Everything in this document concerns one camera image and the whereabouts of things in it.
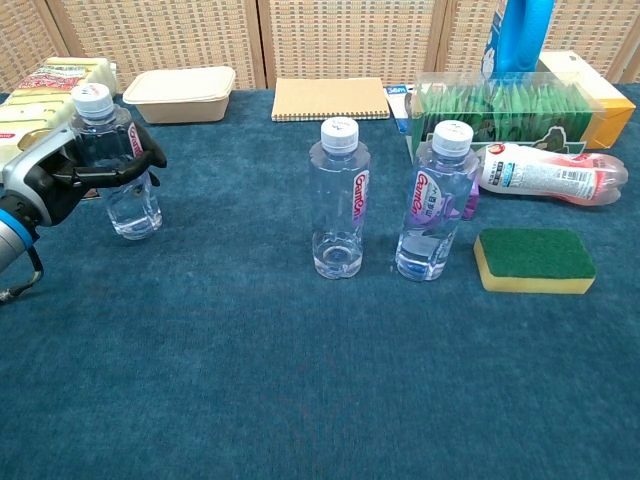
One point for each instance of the red white labelled plastic bottle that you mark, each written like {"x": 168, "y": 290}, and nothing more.
{"x": 550, "y": 172}

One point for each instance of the green yellow scouring sponge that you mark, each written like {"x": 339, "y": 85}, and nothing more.
{"x": 535, "y": 257}

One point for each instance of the blue table carpet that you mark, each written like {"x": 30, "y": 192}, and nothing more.
{"x": 300, "y": 375}

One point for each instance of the clear water bottle white cap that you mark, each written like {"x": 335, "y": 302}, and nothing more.
{"x": 340, "y": 215}
{"x": 430, "y": 200}
{"x": 132, "y": 215}

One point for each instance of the beige lidded food container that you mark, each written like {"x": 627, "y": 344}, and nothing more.
{"x": 180, "y": 95}

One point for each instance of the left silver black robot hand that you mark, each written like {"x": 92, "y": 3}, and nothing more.
{"x": 50, "y": 175}

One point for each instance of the brown spiral notebook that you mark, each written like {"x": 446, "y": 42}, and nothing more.
{"x": 330, "y": 97}

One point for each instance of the white and orange carton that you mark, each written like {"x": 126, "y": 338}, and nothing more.
{"x": 600, "y": 95}

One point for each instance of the blue pump detergent bottle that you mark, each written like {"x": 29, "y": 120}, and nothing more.
{"x": 522, "y": 35}

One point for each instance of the yellow sponge multipack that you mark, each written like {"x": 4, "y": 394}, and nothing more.
{"x": 45, "y": 85}

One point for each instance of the clear box of green sachets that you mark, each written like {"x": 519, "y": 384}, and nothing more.
{"x": 525, "y": 107}

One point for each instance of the binder clips pack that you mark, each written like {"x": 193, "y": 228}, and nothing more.
{"x": 400, "y": 107}

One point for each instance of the woven wicker folding screen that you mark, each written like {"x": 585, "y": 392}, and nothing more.
{"x": 350, "y": 40}

